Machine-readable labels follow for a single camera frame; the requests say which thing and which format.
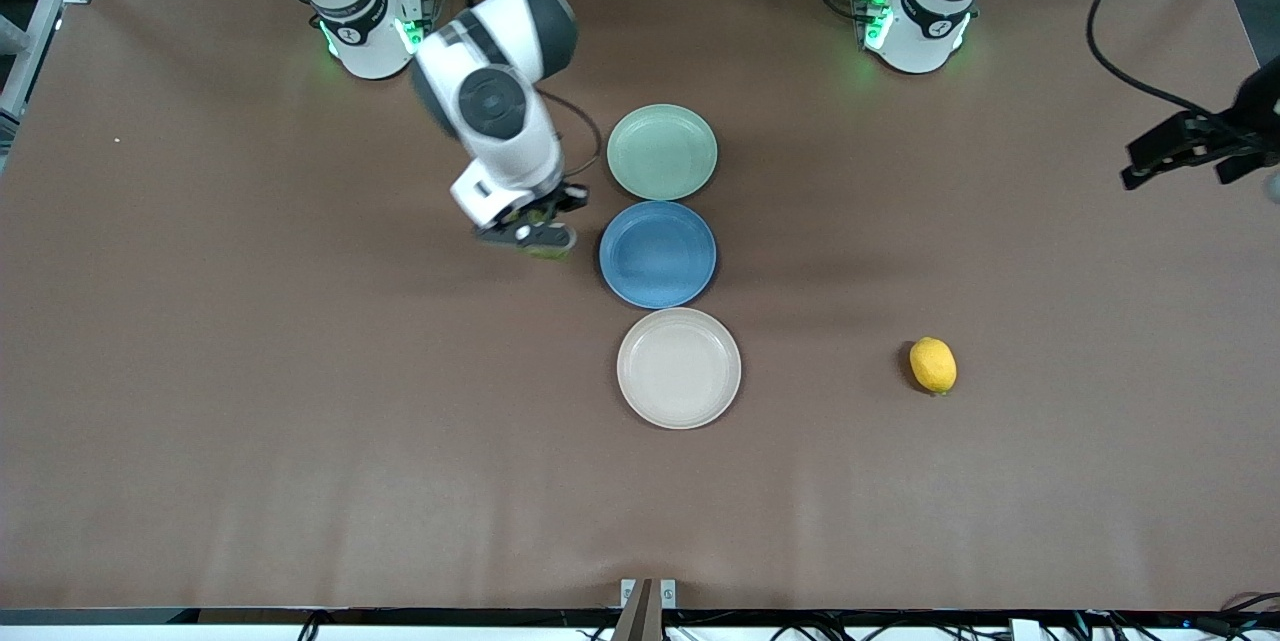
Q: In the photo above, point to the green lettuce leaf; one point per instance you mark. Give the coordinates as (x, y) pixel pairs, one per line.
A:
(555, 250)

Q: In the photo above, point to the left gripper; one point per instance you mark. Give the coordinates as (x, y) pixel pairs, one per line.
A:
(1258, 114)

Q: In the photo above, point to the blue plate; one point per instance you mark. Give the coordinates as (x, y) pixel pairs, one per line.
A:
(658, 256)

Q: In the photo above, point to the beige plate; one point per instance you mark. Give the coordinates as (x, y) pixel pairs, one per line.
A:
(678, 369)

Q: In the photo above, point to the grey metal side structure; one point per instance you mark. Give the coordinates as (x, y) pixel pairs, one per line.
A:
(30, 51)

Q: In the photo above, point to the yellow lemon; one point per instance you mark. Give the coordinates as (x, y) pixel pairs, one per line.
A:
(933, 366)

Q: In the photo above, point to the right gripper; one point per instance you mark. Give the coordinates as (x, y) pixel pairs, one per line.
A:
(556, 201)

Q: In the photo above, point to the small white box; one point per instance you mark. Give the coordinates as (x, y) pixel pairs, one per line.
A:
(1027, 631)

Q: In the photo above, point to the light green plate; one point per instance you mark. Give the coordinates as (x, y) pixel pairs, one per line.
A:
(662, 153)

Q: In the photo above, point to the brown table cover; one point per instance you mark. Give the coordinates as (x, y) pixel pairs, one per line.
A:
(300, 421)

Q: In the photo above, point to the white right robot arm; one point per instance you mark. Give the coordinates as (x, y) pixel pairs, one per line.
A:
(490, 101)

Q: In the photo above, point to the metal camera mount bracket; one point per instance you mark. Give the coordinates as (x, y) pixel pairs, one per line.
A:
(640, 611)

